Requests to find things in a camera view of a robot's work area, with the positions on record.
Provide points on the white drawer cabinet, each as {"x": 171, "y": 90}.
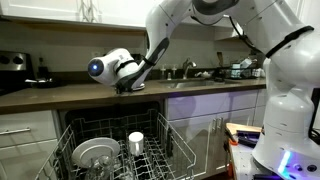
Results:
{"x": 30, "y": 156}

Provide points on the white sink cabinet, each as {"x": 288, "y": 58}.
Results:
{"x": 193, "y": 106}

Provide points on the light wooden board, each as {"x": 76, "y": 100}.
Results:
{"x": 243, "y": 127}

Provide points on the chrome faucet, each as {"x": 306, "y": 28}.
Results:
{"x": 186, "y": 66}

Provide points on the dark bottle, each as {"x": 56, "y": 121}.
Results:
{"x": 42, "y": 71}

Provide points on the wooden spatula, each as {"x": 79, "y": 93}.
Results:
{"x": 220, "y": 58}

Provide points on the black shallow pan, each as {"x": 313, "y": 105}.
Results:
{"x": 45, "y": 83}

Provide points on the black stand pole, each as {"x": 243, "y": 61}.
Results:
{"x": 315, "y": 110}

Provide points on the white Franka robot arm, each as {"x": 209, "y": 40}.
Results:
{"x": 290, "y": 110}

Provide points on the clear drinking glass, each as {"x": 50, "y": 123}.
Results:
{"x": 100, "y": 168}

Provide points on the black steel stove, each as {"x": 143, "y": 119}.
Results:
{"x": 13, "y": 60}

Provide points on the orange black hand tool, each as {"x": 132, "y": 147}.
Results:
{"x": 233, "y": 141}

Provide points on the white plastic container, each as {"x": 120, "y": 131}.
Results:
{"x": 235, "y": 70}

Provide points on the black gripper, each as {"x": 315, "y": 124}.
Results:
{"x": 119, "y": 89}

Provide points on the black clamp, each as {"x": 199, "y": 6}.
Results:
{"x": 248, "y": 137}

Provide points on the clear soap dispenser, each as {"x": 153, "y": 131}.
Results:
{"x": 163, "y": 73}
{"x": 174, "y": 71}

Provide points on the small white object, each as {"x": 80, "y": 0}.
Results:
{"x": 204, "y": 74}

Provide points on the open dishwasher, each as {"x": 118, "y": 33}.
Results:
{"x": 110, "y": 110}

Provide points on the white wall cabinets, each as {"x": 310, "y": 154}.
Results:
{"x": 50, "y": 8}

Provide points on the white plate standing upright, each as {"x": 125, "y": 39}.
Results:
{"x": 95, "y": 150}

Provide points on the white cup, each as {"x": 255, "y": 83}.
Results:
{"x": 136, "y": 143}

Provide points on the grey metal robot table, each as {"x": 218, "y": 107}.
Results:
{"x": 243, "y": 163}

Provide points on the steel kitchen sink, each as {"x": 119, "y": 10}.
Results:
{"x": 193, "y": 84}

